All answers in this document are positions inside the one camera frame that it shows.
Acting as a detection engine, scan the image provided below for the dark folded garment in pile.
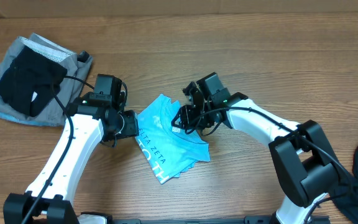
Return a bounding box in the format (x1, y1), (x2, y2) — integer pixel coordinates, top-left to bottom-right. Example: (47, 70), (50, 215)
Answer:
(0, 46), (67, 117)

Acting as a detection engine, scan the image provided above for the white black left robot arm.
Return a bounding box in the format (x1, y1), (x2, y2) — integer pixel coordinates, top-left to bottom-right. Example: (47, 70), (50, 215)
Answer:
(3, 74), (139, 224)

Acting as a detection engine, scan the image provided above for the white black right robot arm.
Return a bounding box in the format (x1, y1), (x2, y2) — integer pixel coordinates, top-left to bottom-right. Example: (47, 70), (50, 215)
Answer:
(171, 72), (344, 223)

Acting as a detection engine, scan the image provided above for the grey folded garment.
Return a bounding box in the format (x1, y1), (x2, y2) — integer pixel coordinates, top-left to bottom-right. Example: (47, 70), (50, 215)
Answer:
(0, 33), (93, 126)

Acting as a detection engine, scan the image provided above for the light blue printed t-shirt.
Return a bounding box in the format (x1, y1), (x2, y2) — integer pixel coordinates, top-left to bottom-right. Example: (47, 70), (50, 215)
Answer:
(135, 94), (211, 184)

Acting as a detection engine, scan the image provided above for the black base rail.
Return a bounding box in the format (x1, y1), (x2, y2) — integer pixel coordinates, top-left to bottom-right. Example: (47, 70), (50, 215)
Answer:
(107, 215), (279, 224)

